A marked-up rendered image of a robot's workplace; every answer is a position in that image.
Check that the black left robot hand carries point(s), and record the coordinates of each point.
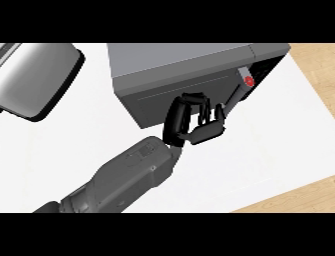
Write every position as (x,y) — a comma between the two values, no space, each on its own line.
(175,123)

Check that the dark grey microwave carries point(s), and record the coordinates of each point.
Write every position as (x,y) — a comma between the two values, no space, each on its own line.
(174,60)

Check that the dark grey microwave door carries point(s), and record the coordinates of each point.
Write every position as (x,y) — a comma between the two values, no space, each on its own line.
(149,100)

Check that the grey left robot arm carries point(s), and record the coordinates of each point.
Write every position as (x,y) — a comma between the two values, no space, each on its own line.
(125,175)

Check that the silver toaster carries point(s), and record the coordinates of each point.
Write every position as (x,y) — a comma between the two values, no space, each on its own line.
(31,80)

